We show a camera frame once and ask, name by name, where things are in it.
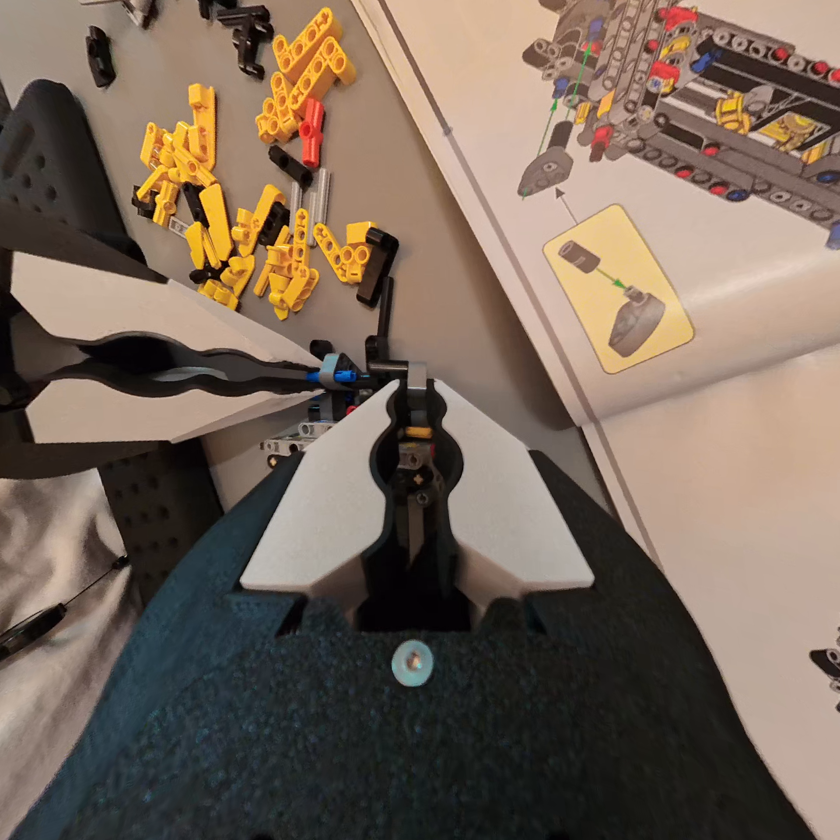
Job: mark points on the pile of yellow lego pieces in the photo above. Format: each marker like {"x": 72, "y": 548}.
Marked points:
{"x": 203, "y": 216}

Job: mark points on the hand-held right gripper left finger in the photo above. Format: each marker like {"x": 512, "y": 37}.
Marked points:
{"x": 315, "y": 518}

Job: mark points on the red lego axle connector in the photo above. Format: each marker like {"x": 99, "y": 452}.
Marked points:
{"x": 312, "y": 131}

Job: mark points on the person's white shirt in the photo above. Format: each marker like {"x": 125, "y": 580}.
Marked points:
{"x": 52, "y": 525}

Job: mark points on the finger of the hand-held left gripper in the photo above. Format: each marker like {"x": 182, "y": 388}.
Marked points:
{"x": 131, "y": 420}
{"x": 164, "y": 308}

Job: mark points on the pile of black lego pieces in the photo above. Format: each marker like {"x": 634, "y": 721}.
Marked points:
{"x": 249, "y": 39}

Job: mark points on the grey lego piece with connector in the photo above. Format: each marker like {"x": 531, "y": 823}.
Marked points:
{"x": 420, "y": 394}

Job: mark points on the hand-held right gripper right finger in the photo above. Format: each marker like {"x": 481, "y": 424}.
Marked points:
{"x": 518, "y": 518}

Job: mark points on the lego instruction booklet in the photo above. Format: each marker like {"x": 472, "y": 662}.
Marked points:
{"x": 722, "y": 459}

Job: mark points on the black lego axle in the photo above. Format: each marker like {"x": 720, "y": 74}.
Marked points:
{"x": 386, "y": 308}

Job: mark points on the grey lego car chassis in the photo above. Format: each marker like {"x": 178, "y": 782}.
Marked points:
{"x": 417, "y": 459}

